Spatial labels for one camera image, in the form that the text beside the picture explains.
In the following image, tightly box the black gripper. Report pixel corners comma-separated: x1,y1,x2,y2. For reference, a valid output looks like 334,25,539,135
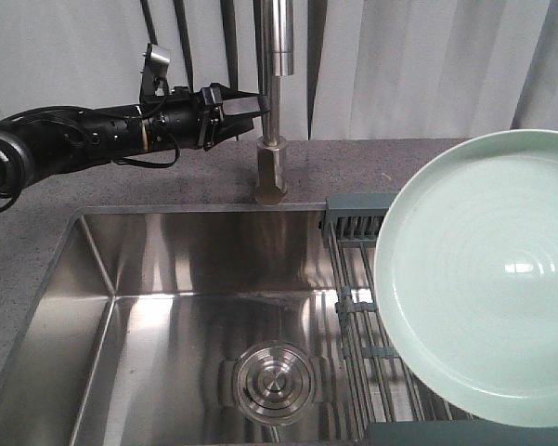
141,83,269,151

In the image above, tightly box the stainless steel faucet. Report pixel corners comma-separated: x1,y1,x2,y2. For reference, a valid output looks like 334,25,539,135
253,1,294,205

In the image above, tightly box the light green round plate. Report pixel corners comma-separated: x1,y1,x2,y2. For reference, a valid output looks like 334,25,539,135
374,129,558,427

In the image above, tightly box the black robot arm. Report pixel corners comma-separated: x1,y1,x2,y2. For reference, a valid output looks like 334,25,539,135
0,77,270,213

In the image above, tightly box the grey metal dish rack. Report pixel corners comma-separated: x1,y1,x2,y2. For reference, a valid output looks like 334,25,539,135
319,193,558,445

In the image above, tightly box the white pleated curtain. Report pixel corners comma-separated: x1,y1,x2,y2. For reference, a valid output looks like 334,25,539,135
0,1,558,139

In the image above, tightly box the stainless steel sink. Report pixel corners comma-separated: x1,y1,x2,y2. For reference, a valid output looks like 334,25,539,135
0,205,361,445

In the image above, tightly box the round steel sink drain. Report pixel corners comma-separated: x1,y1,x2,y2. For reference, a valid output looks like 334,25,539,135
217,340,325,427

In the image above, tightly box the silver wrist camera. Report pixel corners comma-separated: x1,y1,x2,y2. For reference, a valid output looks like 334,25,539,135
140,43,171,95

